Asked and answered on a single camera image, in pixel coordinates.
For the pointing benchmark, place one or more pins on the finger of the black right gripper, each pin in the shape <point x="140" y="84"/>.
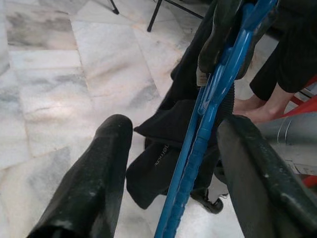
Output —
<point x="220" y="34"/>

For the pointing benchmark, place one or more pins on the red plastic bar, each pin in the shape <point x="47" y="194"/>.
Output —
<point x="304" y="106"/>

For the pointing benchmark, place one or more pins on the bare human foot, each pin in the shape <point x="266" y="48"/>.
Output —
<point x="262" y="109"/>

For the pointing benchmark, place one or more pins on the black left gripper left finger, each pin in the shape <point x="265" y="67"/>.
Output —
<point x="94" y="188"/>

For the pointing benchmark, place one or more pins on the marble-pattern table with red edge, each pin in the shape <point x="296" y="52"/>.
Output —
<point x="151" y="19"/>

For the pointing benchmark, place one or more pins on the black garment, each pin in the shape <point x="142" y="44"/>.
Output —
<point x="158" y="173"/>

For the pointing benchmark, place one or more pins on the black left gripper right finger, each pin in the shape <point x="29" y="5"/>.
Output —
<point x="257" y="183"/>

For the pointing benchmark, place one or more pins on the blue plastic hanger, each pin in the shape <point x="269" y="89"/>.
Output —
<point x="198" y="138"/>

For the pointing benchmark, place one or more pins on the black trouser leg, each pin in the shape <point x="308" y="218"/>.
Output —
<point x="292" y="49"/>

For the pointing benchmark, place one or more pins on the grey metal tube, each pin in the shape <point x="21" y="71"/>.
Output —
<point x="297" y="131"/>

